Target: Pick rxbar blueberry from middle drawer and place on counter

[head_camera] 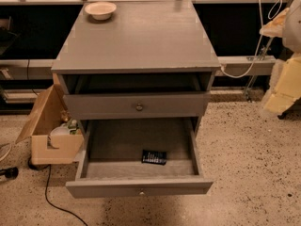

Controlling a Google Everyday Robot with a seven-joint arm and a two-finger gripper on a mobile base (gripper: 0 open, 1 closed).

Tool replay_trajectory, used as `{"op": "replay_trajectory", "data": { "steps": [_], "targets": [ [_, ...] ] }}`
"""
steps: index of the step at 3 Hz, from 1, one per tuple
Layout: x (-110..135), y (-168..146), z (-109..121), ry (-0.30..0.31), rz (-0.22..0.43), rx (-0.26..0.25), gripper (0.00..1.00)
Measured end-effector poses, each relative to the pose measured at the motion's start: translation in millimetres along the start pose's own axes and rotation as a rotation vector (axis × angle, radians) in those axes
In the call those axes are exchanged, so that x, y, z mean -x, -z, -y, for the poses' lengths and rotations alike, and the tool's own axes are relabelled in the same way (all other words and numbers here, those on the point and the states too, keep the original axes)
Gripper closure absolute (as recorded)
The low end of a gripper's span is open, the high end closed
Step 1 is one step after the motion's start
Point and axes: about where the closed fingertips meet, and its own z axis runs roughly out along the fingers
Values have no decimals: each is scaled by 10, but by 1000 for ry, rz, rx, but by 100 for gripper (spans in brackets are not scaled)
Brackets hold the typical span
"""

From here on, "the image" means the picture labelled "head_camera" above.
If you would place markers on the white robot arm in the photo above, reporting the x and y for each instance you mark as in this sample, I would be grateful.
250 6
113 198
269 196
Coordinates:
286 25

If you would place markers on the black object on floor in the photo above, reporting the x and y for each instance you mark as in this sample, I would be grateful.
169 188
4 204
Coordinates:
10 173

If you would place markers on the green packet in box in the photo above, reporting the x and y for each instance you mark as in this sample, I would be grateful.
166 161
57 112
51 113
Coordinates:
72 125

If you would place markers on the white paper bowl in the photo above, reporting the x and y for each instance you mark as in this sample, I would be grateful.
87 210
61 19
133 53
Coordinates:
100 11

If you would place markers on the metal tripod pole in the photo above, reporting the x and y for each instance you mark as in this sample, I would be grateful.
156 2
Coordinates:
254 74

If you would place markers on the closed grey upper drawer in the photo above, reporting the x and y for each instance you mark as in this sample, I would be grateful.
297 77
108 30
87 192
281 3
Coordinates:
137 105

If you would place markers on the open cardboard box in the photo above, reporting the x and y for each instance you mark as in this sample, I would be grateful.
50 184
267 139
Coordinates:
49 112

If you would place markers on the grey wooden drawer cabinet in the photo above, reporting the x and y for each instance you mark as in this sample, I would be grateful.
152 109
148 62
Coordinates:
145 47

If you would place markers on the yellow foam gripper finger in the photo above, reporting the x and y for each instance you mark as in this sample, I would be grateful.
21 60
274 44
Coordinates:
287 89
275 28

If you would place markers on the open grey middle drawer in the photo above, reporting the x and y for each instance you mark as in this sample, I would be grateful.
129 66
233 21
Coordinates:
110 163

